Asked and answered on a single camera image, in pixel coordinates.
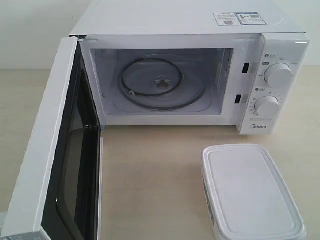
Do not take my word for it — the blue bordered warning sticker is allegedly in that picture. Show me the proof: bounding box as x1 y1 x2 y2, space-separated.
213 12 267 26

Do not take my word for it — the lower white timer knob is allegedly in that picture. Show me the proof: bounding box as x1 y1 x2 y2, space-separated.
254 96 280 117

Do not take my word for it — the white lidded plastic container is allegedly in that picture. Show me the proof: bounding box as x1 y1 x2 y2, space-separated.
201 144 307 240

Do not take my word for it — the white Midea microwave body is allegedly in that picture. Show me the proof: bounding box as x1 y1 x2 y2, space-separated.
70 0 311 135

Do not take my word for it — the glass turntable plate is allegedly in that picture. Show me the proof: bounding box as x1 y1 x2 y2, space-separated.
117 54 207 111

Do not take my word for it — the white microwave door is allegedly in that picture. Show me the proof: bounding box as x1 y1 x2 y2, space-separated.
0 36 103 240

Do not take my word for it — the upper white power knob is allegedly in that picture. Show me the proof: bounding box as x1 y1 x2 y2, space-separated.
264 63 293 88

